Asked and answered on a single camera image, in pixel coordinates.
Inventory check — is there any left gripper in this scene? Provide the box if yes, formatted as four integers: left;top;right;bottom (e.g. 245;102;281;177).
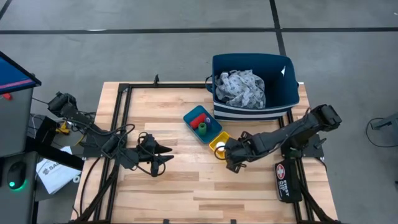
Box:
139;134;175;177

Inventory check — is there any black aluminium table frame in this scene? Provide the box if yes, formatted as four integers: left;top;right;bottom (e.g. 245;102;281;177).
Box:
70;74;341;224

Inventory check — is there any grey computer cabinet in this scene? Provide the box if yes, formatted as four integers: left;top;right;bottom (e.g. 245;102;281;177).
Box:
0;88;35;158

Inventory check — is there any black first aid pouch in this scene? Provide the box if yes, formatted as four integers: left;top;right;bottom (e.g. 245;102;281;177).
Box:
274;159;303;204

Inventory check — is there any navy white striped fabric bin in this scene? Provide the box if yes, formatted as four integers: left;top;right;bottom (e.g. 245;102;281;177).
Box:
205;52;301;123

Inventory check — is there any yellow plastic basket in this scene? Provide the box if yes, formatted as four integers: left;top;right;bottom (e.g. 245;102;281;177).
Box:
208;130;232;161

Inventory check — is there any yellow cable connector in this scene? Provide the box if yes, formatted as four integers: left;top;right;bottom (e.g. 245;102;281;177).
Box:
55;121;71;136

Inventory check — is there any black computer mouse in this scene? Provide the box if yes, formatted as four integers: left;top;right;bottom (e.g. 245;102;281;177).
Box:
6;161;29;191

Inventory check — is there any computer monitor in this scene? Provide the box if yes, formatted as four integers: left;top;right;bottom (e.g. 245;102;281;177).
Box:
0;51;42;96

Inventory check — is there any black floor cable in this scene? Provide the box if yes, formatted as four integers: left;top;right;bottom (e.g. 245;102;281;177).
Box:
366;117;398;149

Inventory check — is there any red bandage roll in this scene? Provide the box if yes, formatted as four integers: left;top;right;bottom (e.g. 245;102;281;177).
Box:
189;113;208;130

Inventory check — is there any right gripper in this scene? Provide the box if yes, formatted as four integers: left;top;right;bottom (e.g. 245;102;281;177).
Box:
224;131;266;174

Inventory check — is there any grey stand base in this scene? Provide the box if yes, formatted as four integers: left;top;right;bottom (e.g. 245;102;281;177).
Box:
369;111;398;131

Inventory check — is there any patterned white blue cloth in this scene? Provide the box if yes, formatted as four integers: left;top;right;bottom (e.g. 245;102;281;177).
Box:
214;69;267;110

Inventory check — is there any white paper booklet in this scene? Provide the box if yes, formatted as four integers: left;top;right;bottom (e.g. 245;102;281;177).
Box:
35;146;83;195

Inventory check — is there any teal plastic basket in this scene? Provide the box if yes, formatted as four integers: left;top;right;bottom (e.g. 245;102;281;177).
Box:
182;105;223;145

